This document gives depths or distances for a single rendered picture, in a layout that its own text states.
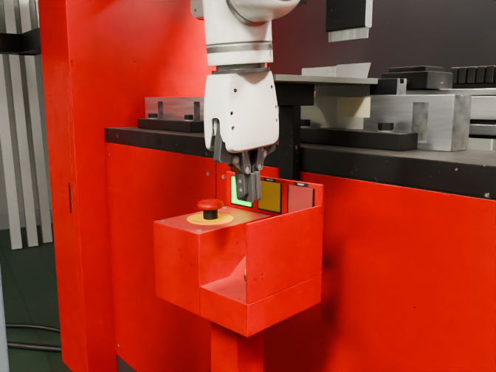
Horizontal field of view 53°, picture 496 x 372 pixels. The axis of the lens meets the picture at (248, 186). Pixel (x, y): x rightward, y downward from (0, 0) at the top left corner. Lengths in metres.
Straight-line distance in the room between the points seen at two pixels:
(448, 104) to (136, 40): 1.11
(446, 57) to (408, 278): 0.82
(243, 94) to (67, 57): 1.07
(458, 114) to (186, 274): 0.52
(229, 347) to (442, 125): 0.50
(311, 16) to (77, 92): 0.82
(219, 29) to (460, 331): 0.54
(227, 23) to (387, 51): 1.05
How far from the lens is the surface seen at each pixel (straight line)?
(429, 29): 1.55
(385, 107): 0.96
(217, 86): 0.62
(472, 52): 1.48
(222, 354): 0.80
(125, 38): 1.71
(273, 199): 0.78
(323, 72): 0.97
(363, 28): 1.04
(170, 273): 0.76
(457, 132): 0.91
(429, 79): 1.18
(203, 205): 0.75
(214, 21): 0.63
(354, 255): 0.88
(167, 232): 0.74
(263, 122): 0.65
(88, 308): 1.76
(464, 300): 0.79
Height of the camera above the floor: 0.96
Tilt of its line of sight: 10 degrees down
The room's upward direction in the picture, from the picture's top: straight up
